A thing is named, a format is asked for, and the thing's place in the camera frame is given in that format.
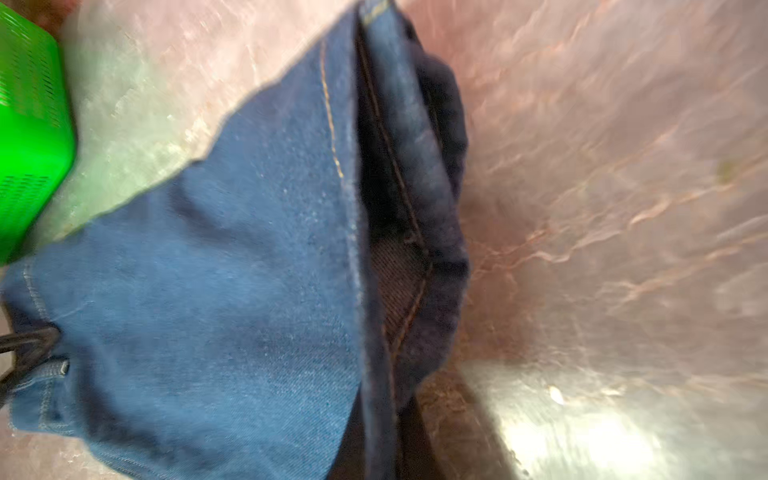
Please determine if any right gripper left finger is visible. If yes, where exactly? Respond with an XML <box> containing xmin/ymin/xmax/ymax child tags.
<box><xmin>326</xmin><ymin>395</ymin><xmax>366</xmax><ymax>480</ymax></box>

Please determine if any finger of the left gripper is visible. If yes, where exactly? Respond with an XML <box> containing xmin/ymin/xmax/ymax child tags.
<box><xmin>1</xmin><ymin>326</ymin><xmax>61</xmax><ymax>407</ymax></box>

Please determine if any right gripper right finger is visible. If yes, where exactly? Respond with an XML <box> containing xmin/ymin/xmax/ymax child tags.
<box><xmin>397</xmin><ymin>397</ymin><xmax>446</xmax><ymax>480</ymax></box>

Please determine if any blue denim skirt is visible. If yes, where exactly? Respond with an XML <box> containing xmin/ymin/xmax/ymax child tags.
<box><xmin>1</xmin><ymin>1</ymin><xmax>470</xmax><ymax>479</ymax></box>

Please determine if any green plastic basket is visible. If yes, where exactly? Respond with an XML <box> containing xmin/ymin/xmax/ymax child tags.
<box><xmin>1</xmin><ymin>5</ymin><xmax>76</xmax><ymax>265</ymax></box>

